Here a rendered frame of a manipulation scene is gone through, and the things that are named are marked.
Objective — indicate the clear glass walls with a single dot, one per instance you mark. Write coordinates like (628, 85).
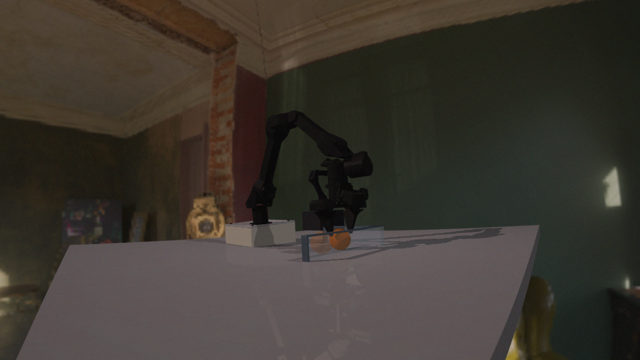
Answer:
(337, 244)

